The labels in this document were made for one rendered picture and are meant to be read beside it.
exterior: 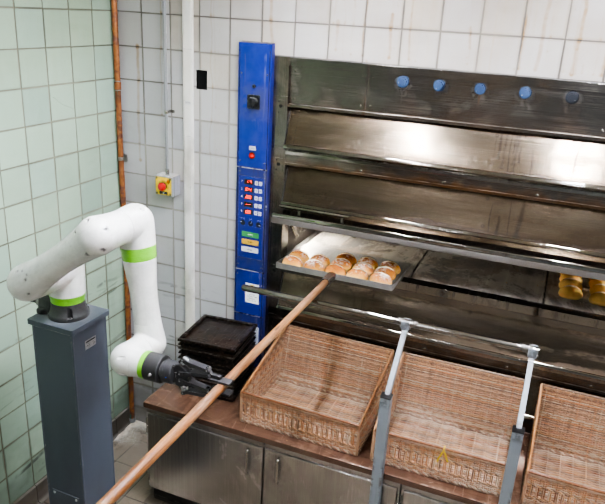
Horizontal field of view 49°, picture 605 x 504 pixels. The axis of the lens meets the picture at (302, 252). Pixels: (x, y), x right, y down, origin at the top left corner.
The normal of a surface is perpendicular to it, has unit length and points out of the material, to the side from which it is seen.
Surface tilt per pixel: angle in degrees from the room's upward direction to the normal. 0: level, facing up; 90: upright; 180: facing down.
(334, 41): 90
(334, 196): 70
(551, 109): 90
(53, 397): 90
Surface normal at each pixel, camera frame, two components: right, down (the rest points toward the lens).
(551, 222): -0.33, -0.04
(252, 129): -0.37, 0.30
